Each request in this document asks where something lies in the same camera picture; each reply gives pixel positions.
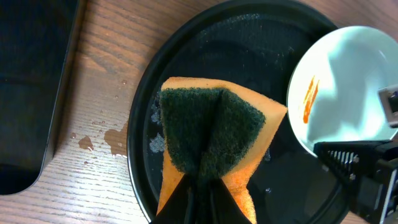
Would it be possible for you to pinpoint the round black tray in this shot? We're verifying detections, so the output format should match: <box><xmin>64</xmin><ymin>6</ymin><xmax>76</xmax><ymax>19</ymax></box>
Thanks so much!
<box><xmin>127</xmin><ymin>1</ymin><xmax>348</xmax><ymax>224</ymax></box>

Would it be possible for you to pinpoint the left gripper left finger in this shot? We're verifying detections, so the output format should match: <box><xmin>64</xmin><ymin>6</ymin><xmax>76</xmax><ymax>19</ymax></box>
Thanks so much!
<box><xmin>150</xmin><ymin>175</ymin><xmax>196</xmax><ymax>224</ymax></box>

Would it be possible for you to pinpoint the light blue plate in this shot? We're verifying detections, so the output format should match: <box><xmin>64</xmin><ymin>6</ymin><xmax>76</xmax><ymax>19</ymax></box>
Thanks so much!
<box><xmin>287</xmin><ymin>26</ymin><xmax>397</xmax><ymax>154</ymax></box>

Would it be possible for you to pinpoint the black rectangular bin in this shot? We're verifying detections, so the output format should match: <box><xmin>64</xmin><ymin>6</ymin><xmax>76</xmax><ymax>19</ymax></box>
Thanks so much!
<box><xmin>1</xmin><ymin>0</ymin><xmax>86</xmax><ymax>195</ymax></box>

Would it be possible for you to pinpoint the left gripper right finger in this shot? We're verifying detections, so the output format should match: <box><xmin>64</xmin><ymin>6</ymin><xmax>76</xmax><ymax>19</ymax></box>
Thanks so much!
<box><xmin>208</xmin><ymin>179</ymin><xmax>251</xmax><ymax>224</ymax></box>

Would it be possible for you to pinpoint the yellow green sponge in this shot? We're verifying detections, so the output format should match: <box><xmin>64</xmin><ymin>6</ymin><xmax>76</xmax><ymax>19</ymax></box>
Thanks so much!
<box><xmin>157</xmin><ymin>77</ymin><xmax>287</xmax><ymax>223</ymax></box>

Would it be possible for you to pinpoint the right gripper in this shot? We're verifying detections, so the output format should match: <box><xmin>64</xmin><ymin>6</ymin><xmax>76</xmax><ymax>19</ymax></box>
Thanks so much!
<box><xmin>313</xmin><ymin>140</ymin><xmax>397</xmax><ymax>224</ymax></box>

